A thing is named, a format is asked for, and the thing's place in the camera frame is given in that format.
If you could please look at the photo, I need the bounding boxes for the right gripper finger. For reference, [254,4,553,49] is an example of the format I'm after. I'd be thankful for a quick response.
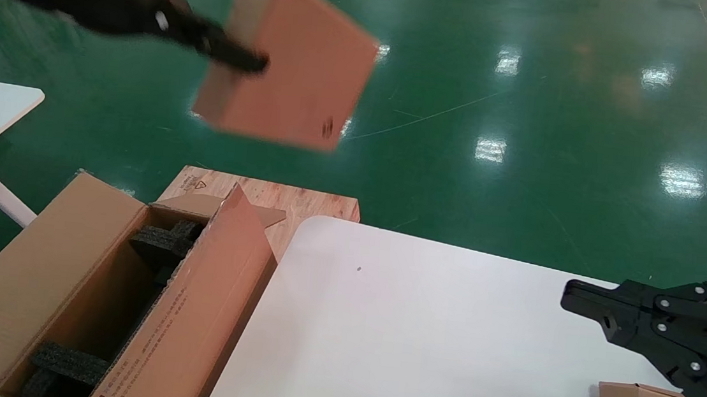
[555,303,707,397]
[560,257,707,342]

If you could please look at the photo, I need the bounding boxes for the brown cardboard box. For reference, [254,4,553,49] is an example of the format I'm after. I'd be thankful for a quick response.
[189,0,386,157]

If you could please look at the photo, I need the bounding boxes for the large open cardboard box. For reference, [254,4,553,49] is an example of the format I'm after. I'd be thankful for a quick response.
[0,161,289,397]

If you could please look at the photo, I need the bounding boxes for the wooden pallet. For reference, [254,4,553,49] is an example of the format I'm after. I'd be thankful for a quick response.
[152,164,364,270]

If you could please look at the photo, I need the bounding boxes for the black foam insert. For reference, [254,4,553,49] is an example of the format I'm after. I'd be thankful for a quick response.
[126,214,205,288]
[21,340,114,397]

